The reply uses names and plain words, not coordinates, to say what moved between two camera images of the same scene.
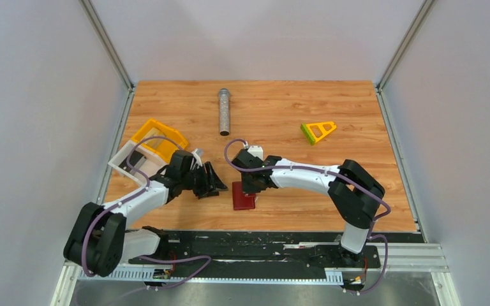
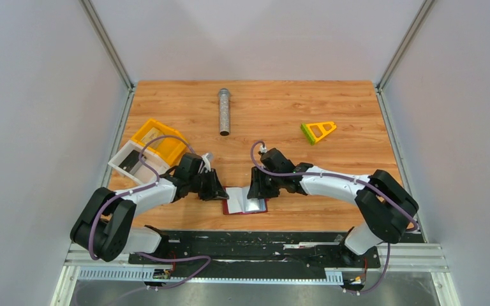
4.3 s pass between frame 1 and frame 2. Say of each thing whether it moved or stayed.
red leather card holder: moved
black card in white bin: stayed
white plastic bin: stayed
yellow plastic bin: stayed
